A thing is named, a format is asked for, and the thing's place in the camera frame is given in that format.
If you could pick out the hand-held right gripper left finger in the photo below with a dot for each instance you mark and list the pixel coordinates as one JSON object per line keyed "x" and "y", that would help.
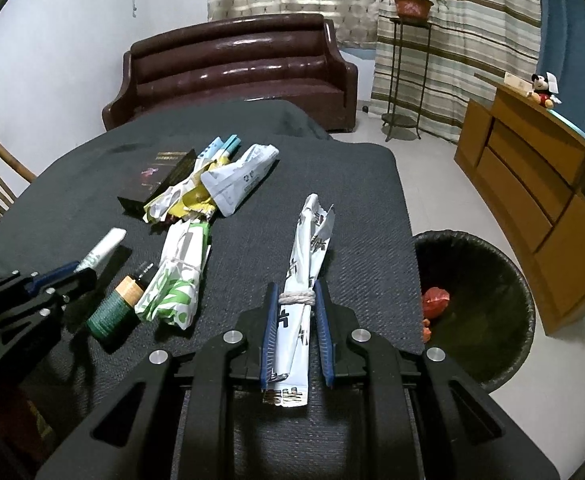
{"x": 268, "y": 332}

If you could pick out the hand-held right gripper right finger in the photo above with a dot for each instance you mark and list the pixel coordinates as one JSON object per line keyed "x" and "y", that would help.
{"x": 324, "y": 335}

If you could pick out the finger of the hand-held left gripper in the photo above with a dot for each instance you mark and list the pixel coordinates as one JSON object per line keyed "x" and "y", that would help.
{"x": 80, "y": 282}
{"x": 52, "y": 276}

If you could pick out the white tube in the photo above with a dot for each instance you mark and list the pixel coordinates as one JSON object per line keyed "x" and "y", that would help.
{"x": 105, "y": 247}

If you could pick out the trash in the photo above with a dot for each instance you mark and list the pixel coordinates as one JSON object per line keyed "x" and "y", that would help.
{"x": 157, "y": 175}

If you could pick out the yellow white wrapper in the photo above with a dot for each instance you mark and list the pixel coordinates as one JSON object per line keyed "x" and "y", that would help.
{"x": 192, "y": 200}

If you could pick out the white packet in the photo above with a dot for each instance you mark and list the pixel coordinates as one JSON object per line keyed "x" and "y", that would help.
{"x": 242, "y": 175}

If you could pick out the black trash bin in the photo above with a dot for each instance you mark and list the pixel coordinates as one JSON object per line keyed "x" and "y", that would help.
{"x": 487, "y": 320}

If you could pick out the teal white stick sachet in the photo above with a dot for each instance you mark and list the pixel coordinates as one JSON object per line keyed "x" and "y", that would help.
{"x": 211, "y": 149}

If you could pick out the light blue stick sachet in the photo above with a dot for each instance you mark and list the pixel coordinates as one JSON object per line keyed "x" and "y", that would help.
{"x": 232, "y": 142}

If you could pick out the green bottle with wooden cap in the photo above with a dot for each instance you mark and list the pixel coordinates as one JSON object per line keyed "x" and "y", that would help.
{"x": 110, "y": 317}

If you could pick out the green white rolled wrapper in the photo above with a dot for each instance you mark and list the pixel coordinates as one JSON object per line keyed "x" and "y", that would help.
{"x": 172, "y": 285}

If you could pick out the small orange scrap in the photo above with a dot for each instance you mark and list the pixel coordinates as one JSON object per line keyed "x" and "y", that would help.
{"x": 427, "y": 332}

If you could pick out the wooden chair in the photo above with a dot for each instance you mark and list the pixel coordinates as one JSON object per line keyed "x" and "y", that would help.
{"x": 22, "y": 167}

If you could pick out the red crumpled wrapper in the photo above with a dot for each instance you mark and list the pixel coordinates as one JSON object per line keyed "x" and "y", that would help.
{"x": 435, "y": 302}

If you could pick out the dark grey tablecloth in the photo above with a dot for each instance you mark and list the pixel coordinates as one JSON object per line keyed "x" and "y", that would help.
{"x": 322, "y": 175}

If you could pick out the wooden cabinet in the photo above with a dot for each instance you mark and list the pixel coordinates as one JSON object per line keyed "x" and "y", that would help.
{"x": 522, "y": 185}

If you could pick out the brown leather sofa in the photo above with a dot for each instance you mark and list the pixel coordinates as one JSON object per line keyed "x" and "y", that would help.
{"x": 232, "y": 75}

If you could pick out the white box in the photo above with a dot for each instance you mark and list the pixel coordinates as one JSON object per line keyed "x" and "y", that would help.
{"x": 514, "y": 82}

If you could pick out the black metal plant stand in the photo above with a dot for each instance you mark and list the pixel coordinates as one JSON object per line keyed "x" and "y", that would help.
{"x": 410, "y": 21}

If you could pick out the mouse plush toy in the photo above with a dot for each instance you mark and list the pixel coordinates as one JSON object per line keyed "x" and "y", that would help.
{"x": 542, "y": 92}

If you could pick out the striped curtain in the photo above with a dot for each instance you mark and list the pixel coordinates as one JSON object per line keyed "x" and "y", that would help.
{"x": 472, "y": 35}

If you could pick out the potted plant in terracotta pot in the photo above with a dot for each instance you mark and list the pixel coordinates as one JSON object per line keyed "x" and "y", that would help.
{"x": 412, "y": 6}

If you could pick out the blue curtain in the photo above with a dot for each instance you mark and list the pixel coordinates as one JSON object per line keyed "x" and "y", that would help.
{"x": 582, "y": 60}

